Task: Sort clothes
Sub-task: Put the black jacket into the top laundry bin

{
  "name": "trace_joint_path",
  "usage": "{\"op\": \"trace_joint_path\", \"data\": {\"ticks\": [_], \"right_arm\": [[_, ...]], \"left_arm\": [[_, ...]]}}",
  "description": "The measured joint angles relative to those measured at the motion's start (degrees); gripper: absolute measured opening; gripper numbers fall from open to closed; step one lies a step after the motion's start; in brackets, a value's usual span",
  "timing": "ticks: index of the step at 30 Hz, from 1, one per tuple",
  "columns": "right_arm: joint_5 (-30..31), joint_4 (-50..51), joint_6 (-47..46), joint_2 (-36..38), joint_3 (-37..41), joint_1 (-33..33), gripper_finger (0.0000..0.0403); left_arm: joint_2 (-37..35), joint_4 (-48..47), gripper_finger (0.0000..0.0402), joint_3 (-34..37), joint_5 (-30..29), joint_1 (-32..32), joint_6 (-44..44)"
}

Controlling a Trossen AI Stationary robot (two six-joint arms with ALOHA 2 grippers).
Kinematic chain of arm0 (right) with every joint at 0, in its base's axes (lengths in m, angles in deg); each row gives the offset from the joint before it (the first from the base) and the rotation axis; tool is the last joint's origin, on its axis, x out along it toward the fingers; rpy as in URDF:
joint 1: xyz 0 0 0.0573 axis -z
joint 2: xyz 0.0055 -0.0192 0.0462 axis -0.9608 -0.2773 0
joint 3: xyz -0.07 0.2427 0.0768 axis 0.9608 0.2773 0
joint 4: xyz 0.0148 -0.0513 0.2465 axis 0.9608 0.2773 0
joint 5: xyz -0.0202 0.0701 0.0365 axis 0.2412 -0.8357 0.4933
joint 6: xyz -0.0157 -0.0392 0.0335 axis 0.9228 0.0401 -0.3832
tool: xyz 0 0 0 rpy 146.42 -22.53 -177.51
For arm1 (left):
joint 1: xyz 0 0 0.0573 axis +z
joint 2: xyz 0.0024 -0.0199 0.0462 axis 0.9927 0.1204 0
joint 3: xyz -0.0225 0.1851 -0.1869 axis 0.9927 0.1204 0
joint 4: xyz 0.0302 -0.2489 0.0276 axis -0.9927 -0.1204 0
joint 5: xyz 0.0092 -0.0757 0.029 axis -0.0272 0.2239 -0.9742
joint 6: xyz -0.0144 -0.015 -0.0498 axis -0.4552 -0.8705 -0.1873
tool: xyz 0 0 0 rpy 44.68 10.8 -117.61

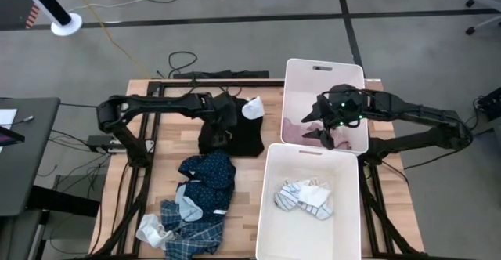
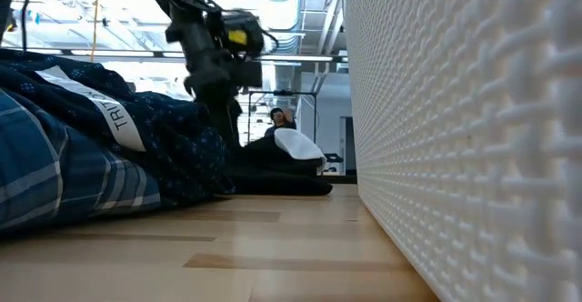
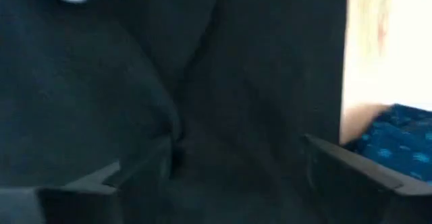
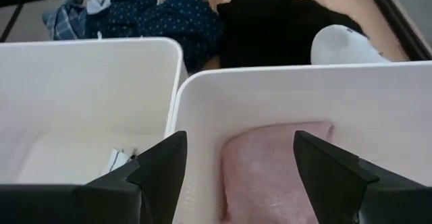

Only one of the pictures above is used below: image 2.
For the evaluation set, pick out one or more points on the yellow tag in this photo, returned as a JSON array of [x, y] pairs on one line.
[[237, 37]]

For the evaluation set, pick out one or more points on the white perforated plastic basket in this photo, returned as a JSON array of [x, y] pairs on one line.
[[454, 133]]

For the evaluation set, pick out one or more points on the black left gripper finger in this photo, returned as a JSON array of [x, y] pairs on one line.
[[234, 124], [223, 122]]

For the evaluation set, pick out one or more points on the navy dotted garment white waistband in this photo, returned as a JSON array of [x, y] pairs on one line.
[[182, 147]]

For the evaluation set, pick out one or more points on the person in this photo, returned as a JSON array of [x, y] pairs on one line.
[[276, 113]]

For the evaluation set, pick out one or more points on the blue plaid cloth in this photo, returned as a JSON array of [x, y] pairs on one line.
[[27, 165]]

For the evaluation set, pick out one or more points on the ceiling strip light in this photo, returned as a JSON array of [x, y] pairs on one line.
[[295, 58]]

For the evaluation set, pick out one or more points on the black cloth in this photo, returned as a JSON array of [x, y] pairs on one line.
[[273, 179]]

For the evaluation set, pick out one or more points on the pale white thin sock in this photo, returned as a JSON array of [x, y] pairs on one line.
[[298, 145]]

